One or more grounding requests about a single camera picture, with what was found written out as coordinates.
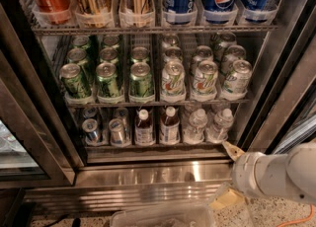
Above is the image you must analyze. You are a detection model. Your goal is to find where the middle wire shelf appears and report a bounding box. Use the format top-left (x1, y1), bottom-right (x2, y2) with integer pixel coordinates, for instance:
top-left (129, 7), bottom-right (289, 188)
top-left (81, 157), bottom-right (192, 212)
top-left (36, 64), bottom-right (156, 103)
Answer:
top-left (66, 99), bottom-right (250, 109)

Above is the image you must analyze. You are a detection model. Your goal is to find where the silver blue can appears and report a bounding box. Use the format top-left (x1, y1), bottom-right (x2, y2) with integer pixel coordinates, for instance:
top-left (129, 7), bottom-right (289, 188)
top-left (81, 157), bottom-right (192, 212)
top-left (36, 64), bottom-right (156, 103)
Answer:
top-left (82, 118), bottom-right (101, 143)
top-left (109, 118), bottom-right (126, 145)

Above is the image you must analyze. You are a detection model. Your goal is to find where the clear plastic bin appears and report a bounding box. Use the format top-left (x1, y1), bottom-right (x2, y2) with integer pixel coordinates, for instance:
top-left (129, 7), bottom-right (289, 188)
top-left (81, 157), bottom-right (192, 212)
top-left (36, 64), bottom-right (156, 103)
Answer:
top-left (110, 202), bottom-right (217, 227)

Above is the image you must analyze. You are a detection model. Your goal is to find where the silver blue can front left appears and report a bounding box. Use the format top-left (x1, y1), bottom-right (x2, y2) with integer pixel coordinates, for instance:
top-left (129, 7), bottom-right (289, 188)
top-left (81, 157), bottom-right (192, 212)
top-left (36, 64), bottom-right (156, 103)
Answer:
top-left (82, 118), bottom-right (101, 143)

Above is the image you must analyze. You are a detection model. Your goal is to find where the green soda can front middle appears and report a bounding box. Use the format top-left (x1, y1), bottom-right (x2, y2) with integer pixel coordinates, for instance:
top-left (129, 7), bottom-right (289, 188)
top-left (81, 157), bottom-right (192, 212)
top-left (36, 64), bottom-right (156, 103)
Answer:
top-left (96, 62), bottom-right (121, 98)

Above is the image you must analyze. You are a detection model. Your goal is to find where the wire shelf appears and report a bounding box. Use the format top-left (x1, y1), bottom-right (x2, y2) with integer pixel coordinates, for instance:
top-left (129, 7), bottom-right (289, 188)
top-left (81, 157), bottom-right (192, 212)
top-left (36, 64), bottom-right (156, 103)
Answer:
top-left (32, 25), bottom-right (279, 36)
top-left (66, 99), bottom-right (250, 109)

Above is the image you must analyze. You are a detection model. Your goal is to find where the upper wire shelf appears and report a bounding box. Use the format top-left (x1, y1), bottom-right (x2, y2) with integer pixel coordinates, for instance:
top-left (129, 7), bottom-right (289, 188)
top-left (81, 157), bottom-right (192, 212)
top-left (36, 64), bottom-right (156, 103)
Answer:
top-left (32, 25), bottom-right (279, 36)

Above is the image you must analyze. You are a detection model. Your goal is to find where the white diet soda can left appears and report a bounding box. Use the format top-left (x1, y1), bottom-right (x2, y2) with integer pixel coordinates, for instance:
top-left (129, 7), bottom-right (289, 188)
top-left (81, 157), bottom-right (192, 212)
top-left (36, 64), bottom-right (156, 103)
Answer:
top-left (162, 60), bottom-right (185, 96)

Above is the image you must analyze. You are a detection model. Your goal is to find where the brown tea bottle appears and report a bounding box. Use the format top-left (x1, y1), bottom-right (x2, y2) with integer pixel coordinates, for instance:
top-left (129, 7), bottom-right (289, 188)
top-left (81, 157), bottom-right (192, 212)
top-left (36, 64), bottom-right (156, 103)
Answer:
top-left (135, 110), bottom-right (154, 146)
top-left (159, 107), bottom-right (180, 145)

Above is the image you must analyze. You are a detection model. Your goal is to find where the brown tea bottle right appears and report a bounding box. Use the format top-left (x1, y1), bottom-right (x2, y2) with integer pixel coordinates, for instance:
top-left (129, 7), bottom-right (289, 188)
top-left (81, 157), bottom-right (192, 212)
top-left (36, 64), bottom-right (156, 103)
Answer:
top-left (159, 107), bottom-right (180, 145)

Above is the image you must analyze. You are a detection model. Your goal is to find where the orange power cable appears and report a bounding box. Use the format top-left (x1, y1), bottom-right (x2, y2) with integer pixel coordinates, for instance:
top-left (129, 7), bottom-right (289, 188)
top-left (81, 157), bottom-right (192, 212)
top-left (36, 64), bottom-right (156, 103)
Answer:
top-left (276, 204), bottom-right (316, 227)

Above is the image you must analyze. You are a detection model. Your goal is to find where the white diet soda can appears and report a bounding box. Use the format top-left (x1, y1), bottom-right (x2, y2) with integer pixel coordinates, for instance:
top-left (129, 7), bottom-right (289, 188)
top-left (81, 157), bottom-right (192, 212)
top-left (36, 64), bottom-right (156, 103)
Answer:
top-left (162, 60), bottom-right (185, 96)
top-left (222, 60), bottom-right (252, 94)
top-left (193, 60), bottom-right (218, 95)

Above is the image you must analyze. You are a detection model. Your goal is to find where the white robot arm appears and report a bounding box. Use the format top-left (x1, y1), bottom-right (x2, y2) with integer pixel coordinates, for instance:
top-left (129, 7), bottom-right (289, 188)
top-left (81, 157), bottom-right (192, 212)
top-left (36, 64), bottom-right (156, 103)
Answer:
top-left (222, 140), bottom-right (316, 205)

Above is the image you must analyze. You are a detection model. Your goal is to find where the glass fridge door left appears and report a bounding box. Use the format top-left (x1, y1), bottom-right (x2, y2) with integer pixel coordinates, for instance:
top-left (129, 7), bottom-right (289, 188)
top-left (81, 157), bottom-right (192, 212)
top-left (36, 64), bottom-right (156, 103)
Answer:
top-left (0, 7), bottom-right (82, 189)

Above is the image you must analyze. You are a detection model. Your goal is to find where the steel fridge base grille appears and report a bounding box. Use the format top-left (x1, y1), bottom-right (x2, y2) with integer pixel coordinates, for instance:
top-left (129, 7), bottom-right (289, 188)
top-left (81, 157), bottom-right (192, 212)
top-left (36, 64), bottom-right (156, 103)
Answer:
top-left (25, 160), bottom-right (232, 214)

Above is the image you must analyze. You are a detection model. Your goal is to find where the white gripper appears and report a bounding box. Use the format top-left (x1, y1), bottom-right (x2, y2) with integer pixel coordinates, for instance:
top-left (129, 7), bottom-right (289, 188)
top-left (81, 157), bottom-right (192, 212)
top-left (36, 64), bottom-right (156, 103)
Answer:
top-left (207, 141), bottom-right (264, 210)

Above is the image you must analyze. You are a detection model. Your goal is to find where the silver blue can front right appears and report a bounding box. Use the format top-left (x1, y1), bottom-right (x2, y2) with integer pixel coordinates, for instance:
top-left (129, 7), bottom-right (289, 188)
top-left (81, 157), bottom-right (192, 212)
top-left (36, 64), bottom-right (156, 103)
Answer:
top-left (109, 118), bottom-right (126, 145)

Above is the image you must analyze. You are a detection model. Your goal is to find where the brown tea bottle left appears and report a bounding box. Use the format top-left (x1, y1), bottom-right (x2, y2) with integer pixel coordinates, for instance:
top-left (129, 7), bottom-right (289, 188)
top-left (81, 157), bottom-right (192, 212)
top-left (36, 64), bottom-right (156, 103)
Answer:
top-left (135, 110), bottom-right (154, 146)

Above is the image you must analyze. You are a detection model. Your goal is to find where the green soda can front left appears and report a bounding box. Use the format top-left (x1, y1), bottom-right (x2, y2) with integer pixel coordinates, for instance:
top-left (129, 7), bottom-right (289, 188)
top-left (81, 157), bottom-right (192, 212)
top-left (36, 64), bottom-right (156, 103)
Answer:
top-left (59, 63), bottom-right (92, 99)

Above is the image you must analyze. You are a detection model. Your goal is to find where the steel fridge door right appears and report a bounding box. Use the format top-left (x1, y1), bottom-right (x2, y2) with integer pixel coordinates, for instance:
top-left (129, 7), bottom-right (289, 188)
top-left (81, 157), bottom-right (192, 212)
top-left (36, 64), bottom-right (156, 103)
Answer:
top-left (230, 0), bottom-right (316, 154)

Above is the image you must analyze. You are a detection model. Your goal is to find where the white diet soda can right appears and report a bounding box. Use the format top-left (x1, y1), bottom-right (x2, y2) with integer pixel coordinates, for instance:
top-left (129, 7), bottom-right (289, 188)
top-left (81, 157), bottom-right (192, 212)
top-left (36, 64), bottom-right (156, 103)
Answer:
top-left (222, 60), bottom-right (252, 94)

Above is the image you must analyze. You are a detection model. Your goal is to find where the green soda can front right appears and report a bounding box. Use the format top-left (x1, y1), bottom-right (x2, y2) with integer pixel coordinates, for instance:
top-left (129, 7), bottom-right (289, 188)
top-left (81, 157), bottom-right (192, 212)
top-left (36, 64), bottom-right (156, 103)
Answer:
top-left (130, 62), bottom-right (154, 98)

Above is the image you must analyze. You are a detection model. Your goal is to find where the clear water bottle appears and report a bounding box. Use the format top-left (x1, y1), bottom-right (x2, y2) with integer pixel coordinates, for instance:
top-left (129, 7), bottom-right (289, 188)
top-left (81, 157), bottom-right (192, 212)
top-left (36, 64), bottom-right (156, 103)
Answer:
top-left (184, 109), bottom-right (207, 145)
top-left (206, 109), bottom-right (234, 144)

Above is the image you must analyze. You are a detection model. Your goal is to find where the white diet soda can middle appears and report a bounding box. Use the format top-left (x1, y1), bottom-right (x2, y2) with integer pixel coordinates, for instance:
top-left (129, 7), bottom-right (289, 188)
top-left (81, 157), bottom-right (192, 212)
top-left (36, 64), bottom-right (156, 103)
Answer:
top-left (193, 60), bottom-right (218, 95)

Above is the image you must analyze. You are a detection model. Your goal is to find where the green soda can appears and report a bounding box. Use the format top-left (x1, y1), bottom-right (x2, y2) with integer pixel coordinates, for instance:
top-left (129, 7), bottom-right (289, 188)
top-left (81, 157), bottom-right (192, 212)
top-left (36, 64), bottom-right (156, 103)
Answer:
top-left (59, 63), bottom-right (92, 99)
top-left (99, 47), bottom-right (119, 68)
top-left (130, 46), bottom-right (150, 64)
top-left (130, 62), bottom-right (154, 98)
top-left (67, 48), bottom-right (93, 79)
top-left (96, 62), bottom-right (121, 98)

